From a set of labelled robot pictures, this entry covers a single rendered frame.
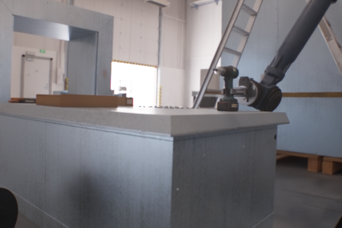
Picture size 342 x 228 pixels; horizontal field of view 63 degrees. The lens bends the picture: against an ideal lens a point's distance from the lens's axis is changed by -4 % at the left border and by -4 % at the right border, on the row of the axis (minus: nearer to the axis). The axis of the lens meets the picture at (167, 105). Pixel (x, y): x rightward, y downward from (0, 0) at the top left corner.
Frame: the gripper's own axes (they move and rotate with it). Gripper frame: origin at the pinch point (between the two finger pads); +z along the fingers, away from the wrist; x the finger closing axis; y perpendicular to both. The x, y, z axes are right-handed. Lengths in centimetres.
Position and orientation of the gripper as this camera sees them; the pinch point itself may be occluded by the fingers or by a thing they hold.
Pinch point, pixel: (228, 91)
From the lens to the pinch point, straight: 154.6
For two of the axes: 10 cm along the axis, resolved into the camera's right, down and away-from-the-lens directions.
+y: -0.3, 10.0, 0.1
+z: -7.0, -0.1, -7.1
